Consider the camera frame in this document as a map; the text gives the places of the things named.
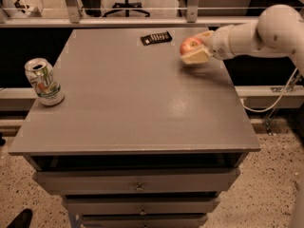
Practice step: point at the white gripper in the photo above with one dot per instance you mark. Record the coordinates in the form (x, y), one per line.
(220, 43)

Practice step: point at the red apple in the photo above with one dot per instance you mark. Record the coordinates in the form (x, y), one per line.
(189, 45)

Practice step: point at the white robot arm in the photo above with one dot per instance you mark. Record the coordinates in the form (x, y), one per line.
(269, 192)

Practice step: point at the black rxbar chocolate bar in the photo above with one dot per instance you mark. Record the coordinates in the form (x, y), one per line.
(156, 38)

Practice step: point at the grey drawer cabinet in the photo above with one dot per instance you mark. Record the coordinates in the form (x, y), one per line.
(131, 107)

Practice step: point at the white green soda can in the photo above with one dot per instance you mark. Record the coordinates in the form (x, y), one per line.
(40, 75)

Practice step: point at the bottom grey drawer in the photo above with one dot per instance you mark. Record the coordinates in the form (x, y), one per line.
(147, 221)

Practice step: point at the grey drawer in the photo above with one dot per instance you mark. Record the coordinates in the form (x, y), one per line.
(147, 221)
(145, 181)
(140, 206)

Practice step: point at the middle grey drawer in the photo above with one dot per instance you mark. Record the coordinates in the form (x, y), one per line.
(140, 206)

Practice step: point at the top grey drawer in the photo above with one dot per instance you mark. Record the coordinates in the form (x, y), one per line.
(145, 181)

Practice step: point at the black shoe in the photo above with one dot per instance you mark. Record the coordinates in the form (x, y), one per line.
(23, 220)

